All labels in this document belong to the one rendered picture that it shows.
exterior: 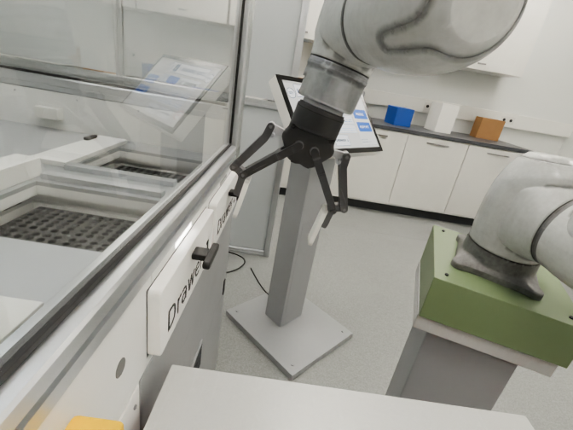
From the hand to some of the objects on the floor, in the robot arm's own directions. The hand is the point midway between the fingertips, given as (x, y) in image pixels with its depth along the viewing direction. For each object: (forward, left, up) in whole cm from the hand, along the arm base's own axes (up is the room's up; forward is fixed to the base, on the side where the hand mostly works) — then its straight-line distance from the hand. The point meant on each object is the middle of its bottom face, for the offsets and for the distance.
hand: (274, 223), depth 57 cm
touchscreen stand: (+22, -79, -102) cm, 131 cm away
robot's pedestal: (-42, -36, -97) cm, 112 cm away
